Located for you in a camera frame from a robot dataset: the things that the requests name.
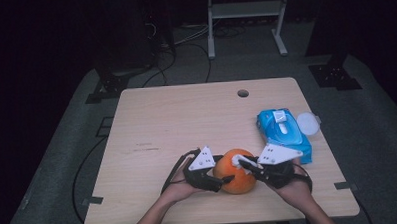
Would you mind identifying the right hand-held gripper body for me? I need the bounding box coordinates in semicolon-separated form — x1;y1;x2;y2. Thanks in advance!
253;140;305;191

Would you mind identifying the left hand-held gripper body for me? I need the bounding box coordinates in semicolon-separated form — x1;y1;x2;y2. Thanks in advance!
182;144;225;195

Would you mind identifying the orange plush toy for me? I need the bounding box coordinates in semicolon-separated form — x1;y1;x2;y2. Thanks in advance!
211;147;259;197

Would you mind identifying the white wet wipe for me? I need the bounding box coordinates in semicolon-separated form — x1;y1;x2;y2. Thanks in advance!
230;152;257;176

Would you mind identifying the blue wet wipe pack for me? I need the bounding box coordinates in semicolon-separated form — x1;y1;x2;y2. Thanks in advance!
254;107;323;166

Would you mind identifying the person's left hand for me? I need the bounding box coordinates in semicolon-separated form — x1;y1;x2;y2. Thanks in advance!
159;157;205;205

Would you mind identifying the person's right hand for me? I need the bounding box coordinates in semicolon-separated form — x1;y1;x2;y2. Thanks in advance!
269;157;315;212

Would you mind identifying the grey tape strip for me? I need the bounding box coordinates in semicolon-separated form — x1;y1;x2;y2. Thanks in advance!
333;180;360;192
80;195;105;207

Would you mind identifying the black stand base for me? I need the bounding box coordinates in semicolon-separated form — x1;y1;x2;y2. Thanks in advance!
307;51;364;93
83;64;155;105

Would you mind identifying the white metal stand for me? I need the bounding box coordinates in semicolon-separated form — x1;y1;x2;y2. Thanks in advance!
206;0;294;61

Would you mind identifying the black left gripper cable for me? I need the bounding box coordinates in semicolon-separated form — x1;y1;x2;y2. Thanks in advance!
159;147;203;195

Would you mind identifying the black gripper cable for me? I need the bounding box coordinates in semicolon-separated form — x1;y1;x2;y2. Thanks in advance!
292;161;314;194
159;147;203;195

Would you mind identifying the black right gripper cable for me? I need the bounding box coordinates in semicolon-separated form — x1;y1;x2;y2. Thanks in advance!
292;161;314;194

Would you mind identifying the black floor cable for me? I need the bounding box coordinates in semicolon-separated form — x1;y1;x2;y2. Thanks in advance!
69;136;112;224
139;40;214;89

